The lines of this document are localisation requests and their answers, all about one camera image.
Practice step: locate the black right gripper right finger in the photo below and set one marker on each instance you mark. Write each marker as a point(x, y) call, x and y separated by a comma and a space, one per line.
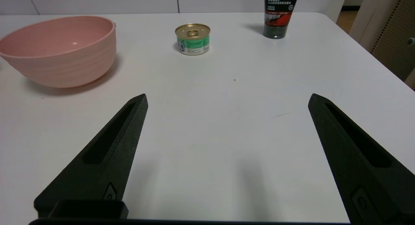
point(363, 173)

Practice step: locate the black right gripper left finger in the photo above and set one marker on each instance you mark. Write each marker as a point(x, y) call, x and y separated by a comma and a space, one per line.
point(110, 153)

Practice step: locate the pink plastic bowl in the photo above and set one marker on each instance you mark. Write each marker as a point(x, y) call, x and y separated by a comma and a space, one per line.
point(65, 56)

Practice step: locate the brown pegboard panel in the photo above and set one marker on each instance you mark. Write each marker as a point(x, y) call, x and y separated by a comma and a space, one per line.
point(397, 40)

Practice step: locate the grey round knob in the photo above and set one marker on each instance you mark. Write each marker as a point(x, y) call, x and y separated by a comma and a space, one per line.
point(411, 41)

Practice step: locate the green label pet food can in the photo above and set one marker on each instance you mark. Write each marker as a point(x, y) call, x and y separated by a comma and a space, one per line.
point(193, 39)

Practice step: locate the black red cosmetic tube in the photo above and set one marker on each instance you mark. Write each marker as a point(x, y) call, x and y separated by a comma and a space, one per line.
point(278, 16)

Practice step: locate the beige cabinet frame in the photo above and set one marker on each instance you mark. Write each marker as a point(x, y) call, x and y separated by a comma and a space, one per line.
point(369, 20)

